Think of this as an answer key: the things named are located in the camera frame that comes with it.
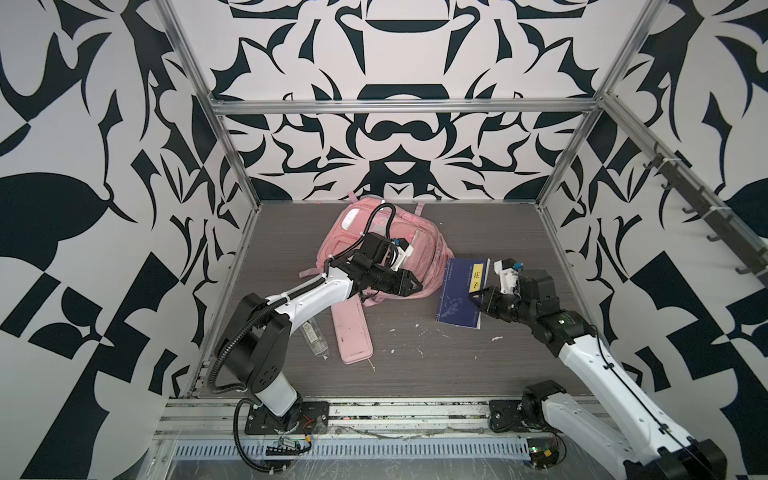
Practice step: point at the pink pencil case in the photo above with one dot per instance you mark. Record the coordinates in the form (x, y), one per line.
(351, 330)

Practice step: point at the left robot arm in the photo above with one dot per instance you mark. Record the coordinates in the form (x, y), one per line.
(254, 347)

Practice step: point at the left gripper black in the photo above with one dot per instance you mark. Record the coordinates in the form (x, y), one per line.
(403, 282)

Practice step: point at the right electronics board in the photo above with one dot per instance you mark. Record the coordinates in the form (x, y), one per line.
(546, 454)

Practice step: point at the white slotted cable duct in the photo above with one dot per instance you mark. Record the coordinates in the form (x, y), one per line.
(516, 449)

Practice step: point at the aluminium front rail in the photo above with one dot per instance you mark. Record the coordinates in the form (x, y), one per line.
(211, 418)

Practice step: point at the left electronics board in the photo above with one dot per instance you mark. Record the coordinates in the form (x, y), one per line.
(288, 447)

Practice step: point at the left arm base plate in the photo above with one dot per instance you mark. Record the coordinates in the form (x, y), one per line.
(262, 421)

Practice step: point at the black coat hook rail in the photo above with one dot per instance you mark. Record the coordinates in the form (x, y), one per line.
(704, 204)

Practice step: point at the clear plastic small case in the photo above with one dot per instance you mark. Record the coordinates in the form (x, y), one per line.
(314, 338)

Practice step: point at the purple book yellow label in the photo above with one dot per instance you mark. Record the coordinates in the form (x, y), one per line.
(463, 278)

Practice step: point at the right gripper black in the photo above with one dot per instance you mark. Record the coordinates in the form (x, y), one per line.
(489, 304)

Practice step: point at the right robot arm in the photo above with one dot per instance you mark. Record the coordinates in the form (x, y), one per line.
(642, 442)

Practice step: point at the pink student backpack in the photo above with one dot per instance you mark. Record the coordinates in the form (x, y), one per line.
(375, 215)

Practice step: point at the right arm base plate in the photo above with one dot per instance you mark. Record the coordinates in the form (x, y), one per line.
(524, 415)

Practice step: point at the electronics board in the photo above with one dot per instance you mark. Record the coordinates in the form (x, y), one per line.
(288, 447)
(546, 454)

